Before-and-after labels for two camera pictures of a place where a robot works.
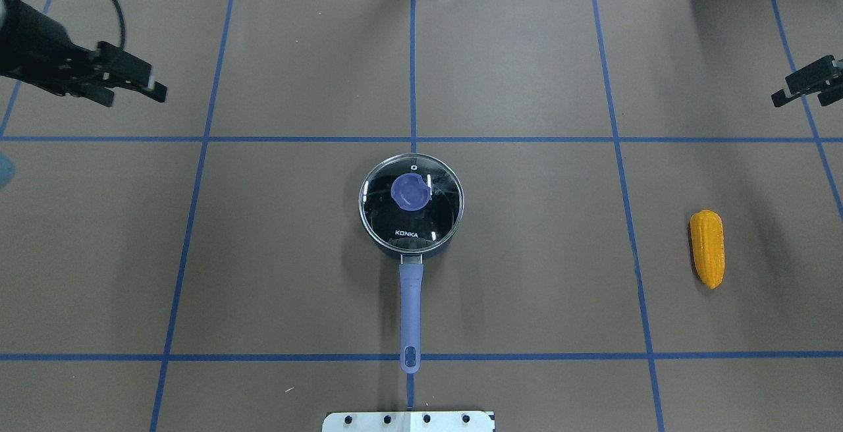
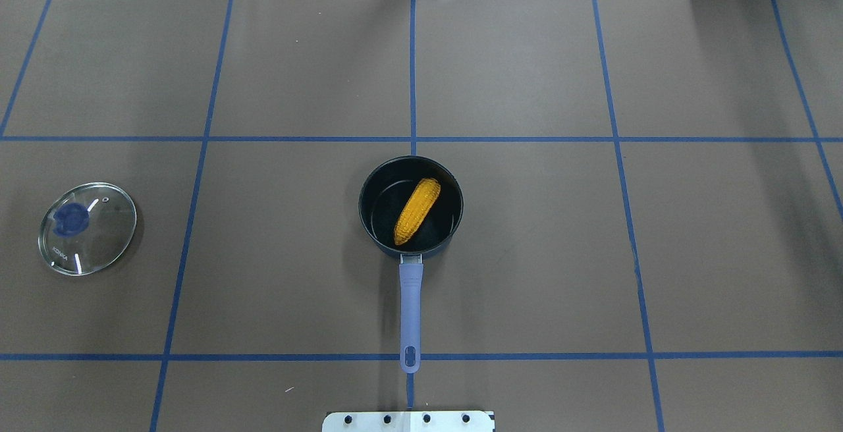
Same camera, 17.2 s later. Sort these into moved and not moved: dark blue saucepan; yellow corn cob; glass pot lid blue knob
Moved: glass pot lid blue knob; yellow corn cob
Not moved: dark blue saucepan
